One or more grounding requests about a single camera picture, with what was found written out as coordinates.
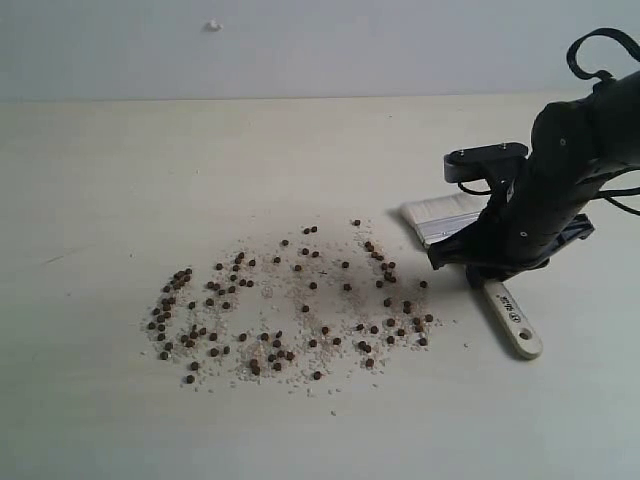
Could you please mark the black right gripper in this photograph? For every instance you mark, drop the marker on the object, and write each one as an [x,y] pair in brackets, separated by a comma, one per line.
[517,233]

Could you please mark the wooden handle paint brush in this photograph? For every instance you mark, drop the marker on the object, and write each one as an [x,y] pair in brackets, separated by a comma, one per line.
[436,219]

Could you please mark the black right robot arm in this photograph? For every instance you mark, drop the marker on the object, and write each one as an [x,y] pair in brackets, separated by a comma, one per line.
[598,135]

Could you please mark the brown beans and white grains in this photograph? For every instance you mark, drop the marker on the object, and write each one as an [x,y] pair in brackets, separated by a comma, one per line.
[335,312]

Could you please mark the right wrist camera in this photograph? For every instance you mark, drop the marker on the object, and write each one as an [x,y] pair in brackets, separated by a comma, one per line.
[492,163]

